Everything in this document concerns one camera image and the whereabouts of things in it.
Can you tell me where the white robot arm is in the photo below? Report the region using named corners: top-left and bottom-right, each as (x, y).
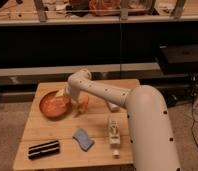
top-left (56, 69), bottom-right (181, 171)

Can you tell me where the black floor cable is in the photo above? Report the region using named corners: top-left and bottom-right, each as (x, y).
top-left (189, 74), bottom-right (198, 168)

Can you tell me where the black white striped box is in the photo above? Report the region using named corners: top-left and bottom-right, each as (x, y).
top-left (28, 140), bottom-right (60, 160)

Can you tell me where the blue sponge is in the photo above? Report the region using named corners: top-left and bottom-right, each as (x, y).
top-left (73, 128), bottom-right (95, 152)

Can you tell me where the orange item on shelf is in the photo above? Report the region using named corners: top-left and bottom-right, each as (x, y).
top-left (89, 0), bottom-right (121, 16)

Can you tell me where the white paper cup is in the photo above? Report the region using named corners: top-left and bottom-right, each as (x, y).
top-left (107, 102), bottom-right (120, 112)

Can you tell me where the black box on right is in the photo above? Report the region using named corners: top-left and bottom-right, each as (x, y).
top-left (157, 44), bottom-right (198, 74)

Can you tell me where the orange carrot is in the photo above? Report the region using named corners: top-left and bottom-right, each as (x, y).
top-left (76, 95), bottom-right (89, 115)

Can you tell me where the orange ceramic bowl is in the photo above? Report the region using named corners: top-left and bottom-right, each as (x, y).
top-left (39, 91), bottom-right (71, 118)

